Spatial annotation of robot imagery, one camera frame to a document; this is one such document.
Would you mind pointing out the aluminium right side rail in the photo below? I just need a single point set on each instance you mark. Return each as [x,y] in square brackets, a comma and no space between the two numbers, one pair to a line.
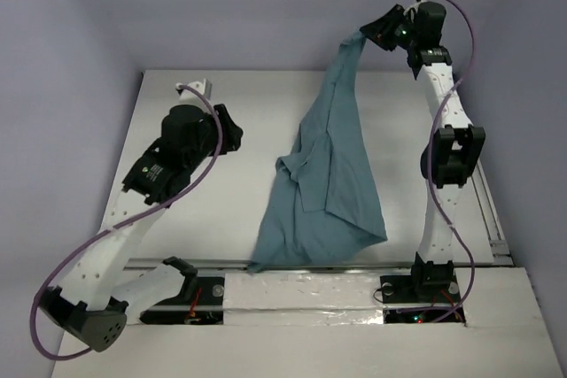
[496,238]

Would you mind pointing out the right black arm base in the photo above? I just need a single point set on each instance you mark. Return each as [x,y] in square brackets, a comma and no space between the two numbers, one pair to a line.
[427,294]

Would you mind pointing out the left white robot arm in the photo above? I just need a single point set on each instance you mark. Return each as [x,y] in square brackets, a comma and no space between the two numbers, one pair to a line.
[89,303]

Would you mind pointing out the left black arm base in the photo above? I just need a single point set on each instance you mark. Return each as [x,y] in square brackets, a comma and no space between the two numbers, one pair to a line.
[198,301]

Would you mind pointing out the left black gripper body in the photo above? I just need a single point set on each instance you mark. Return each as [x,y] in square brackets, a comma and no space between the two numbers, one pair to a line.
[228,128]

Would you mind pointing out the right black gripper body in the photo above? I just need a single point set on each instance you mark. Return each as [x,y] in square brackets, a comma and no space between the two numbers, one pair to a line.
[407,34]

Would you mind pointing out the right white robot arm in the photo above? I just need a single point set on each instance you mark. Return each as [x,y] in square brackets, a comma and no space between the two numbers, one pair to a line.
[450,156]

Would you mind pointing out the teal t shirt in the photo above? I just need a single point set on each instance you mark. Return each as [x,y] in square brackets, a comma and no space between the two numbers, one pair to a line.
[323,207]

